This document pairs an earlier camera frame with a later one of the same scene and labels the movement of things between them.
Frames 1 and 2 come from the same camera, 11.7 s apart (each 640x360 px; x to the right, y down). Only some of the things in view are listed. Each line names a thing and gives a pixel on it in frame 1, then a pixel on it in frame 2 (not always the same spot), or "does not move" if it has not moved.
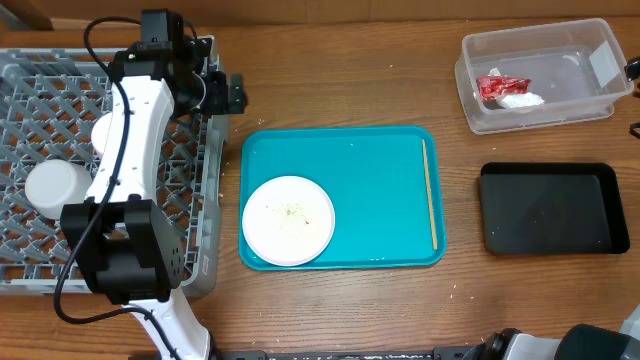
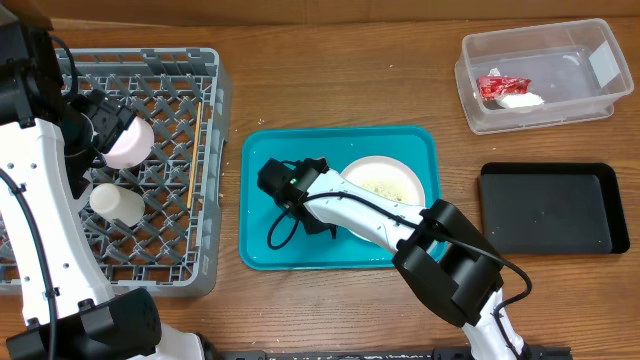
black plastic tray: (550, 208) does not move
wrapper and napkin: (515, 100) does not move
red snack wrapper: (491, 86) does not move
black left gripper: (222, 103) → (114, 115)
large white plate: (288, 221) → (390, 179)
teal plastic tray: (386, 185) does not move
